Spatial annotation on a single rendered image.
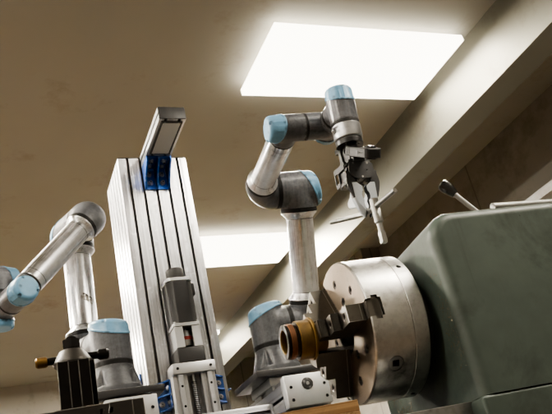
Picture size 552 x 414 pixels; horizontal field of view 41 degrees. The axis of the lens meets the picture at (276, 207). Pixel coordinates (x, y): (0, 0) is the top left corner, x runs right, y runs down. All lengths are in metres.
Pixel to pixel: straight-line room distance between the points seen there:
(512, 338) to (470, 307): 0.10
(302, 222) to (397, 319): 0.87
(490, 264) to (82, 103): 3.23
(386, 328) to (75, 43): 2.84
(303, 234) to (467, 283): 0.89
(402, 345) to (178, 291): 1.02
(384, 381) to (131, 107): 3.23
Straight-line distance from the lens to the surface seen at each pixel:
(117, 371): 2.16
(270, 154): 2.08
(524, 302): 1.61
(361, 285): 1.56
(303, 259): 2.35
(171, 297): 2.38
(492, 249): 1.63
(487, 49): 4.57
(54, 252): 2.23
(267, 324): 2.32
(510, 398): 1.53
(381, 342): 1.53
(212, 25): 4.03
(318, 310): 1.69
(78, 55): 4.10
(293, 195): 2.32
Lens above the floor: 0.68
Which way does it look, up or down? 24 degrees up
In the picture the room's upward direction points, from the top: 13 degrees counter-clockwise
